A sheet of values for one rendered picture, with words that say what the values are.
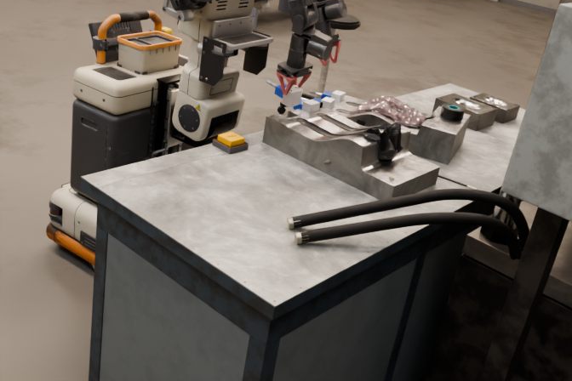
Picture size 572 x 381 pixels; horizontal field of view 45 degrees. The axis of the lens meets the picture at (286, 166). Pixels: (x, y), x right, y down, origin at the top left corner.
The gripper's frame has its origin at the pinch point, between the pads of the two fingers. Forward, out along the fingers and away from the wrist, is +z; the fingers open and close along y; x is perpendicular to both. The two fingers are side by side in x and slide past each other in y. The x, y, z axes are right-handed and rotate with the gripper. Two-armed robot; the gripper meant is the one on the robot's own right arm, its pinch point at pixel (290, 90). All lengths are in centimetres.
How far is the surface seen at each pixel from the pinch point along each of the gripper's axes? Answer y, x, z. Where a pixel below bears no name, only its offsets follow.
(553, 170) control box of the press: -27, -91, -34
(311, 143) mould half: -8.6, -18.7, 6.7
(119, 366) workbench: -76, -19, 58
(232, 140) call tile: -23.8, -0.5, 10.8
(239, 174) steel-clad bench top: -33.4, -13.9, 11.6
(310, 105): 8.3, -2.7, 6.5
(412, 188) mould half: 2, -50, 9
